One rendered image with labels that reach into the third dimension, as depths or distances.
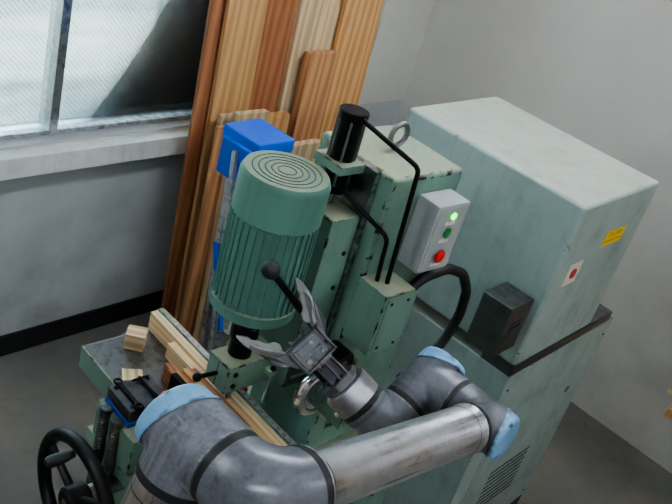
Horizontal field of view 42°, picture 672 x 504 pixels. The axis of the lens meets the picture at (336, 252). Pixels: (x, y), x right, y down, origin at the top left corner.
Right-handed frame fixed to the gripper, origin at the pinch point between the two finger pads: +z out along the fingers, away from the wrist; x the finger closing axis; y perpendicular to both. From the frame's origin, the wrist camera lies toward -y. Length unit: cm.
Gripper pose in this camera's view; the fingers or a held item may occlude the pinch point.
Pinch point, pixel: (264, 305)
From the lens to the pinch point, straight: 160.1
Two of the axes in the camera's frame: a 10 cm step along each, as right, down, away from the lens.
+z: -6.9, -7.2, -1.0
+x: -7.0, 6.9, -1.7
